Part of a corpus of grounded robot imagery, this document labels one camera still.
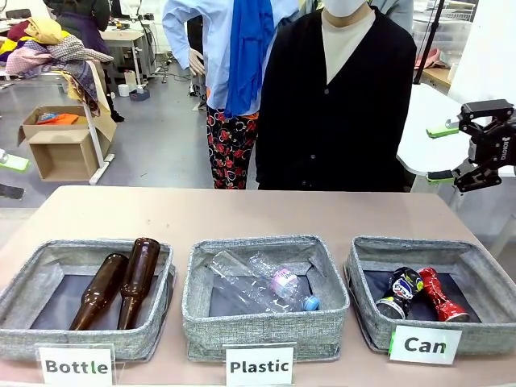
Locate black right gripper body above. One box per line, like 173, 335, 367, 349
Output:
468, 115, 516, 169

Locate crushed red can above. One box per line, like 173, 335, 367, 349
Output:
418, 266, 471, 323

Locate brown glass bottle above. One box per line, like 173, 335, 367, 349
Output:
69, 252, 130, 331
117, 237, 162, 331

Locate crushed dark blue can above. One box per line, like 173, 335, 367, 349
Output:
375, 266, 425, 320

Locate clear plastic bottle pink label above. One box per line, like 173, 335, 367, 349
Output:
249, 252, 321, 314

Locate clear plastic cup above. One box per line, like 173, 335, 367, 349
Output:
207, 250, 283, 314

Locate grey fabric basket can label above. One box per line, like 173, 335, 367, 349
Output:
343, 235, 516, 358

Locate grey fabric basket bottle label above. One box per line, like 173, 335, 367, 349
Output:
0, 238, 177, 363

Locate white Can sign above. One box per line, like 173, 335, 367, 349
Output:
387, 324, 463, 366

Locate grey fabric basket plastic label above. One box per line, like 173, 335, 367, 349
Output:
181, 235, 351, 363

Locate open cardboard box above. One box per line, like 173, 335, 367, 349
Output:
16, 105, 118, 182

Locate white rounded table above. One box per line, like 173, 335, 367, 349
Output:
394, 81, 516, 193

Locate pink cloth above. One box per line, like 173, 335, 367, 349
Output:
414, 48, 449, 72

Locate black pole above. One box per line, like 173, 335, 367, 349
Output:
413, 0, 447, 85

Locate pile of colourful clothes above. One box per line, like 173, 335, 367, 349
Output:
0, 16, 114, 116

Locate grey hooded garment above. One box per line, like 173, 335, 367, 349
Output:
370, 0, 415, 35

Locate person in black cardigan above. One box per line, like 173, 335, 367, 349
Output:
255, 0, 418, 193

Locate background person in dark jacket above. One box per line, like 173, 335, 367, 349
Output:
42, 0, 126, 124

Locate wooden background desk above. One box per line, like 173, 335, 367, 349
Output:
100, 28, 148, 85

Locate white face mask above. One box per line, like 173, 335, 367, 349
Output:
322, 0, 368, 19

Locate white Bottle sign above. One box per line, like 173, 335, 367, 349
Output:
35, 343, 116, 386

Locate black red floral trousers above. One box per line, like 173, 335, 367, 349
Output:
206, 105, 259, 190

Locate mannequin in light blue shirt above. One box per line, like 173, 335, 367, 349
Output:
161, 0, 302, 118

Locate blue scarf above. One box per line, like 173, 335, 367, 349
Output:
223, 0, 277, 119

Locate white Plastic sign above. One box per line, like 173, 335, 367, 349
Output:
223, 342, 298, 387

